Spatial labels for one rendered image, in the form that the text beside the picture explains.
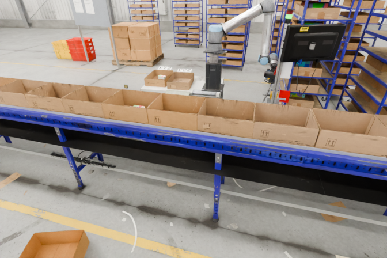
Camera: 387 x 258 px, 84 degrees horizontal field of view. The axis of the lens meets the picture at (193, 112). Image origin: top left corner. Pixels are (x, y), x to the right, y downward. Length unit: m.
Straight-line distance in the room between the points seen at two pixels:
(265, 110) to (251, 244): 1.10
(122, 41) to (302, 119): 5.44
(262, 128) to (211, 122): 0.35
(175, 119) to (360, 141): 1.18
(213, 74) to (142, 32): 3.83
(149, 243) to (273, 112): 1.47
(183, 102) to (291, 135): 0.87
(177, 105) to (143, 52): 4.48
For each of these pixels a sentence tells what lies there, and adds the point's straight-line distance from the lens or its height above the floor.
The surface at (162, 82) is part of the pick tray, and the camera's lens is 2.75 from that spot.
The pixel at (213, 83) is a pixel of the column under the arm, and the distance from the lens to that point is 2.60.
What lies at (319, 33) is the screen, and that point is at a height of 1.49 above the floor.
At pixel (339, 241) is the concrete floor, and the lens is 2.37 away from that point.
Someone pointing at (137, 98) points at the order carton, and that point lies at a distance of 2.00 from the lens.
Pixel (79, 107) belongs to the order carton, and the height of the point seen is 0.98.
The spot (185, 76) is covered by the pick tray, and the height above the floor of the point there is 0.78.
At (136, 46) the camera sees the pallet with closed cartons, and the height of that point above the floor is 0.52.
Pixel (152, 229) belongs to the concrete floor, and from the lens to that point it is 2.16.
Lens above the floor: 1.80
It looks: 30 degrees down
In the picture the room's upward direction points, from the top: 1 degrees counter-clockwise
